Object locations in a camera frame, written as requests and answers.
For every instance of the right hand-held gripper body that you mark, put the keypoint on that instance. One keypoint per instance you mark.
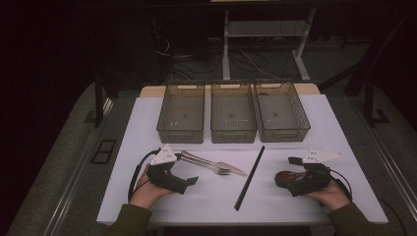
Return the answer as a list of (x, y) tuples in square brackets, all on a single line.
[(316, 180)]

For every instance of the white table cover sheet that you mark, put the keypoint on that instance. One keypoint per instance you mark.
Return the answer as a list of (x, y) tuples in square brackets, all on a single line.
[(278, 206)]

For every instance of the person's right hand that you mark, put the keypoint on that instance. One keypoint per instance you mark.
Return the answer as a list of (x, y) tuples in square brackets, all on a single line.
[(332, 196)]

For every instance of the black metal stand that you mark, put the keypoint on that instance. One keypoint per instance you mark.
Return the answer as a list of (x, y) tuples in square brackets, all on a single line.
[(369, 98)]

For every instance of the white metal stand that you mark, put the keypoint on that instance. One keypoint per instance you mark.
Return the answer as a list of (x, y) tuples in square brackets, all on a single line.
[(268, 29)]

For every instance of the smoky transparent plastic bin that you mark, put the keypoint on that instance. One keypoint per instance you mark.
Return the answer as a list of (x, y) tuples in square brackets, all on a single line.
[(233, 114), (182, 114), (280, 113)]

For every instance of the person's left hand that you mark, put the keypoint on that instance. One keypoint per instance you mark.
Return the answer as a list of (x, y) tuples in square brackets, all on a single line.
[(146, 193)]

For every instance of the red-brown wooden spoon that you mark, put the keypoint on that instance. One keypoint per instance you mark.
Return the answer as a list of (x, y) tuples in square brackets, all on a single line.
[(288, 177)]

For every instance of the black floor socket frame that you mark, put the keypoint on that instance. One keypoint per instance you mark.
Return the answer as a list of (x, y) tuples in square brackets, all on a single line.
[(103, 151)]

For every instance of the black chopstick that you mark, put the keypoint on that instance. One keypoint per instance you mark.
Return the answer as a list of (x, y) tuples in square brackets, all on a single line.
[(249, 178)]

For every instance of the steel table knife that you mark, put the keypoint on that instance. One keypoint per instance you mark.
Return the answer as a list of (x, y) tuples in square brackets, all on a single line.
[(209, 162)]

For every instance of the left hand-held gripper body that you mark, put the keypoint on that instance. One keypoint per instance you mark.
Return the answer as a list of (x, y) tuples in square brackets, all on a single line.
[(164, 177)]

